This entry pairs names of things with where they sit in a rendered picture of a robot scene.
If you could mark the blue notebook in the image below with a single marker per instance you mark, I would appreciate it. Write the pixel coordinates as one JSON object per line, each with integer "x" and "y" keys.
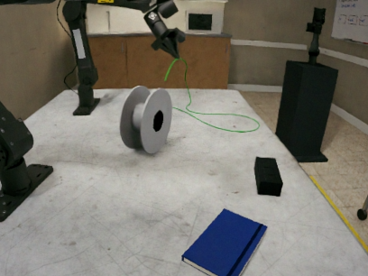
{"x": 226, "y": 246}

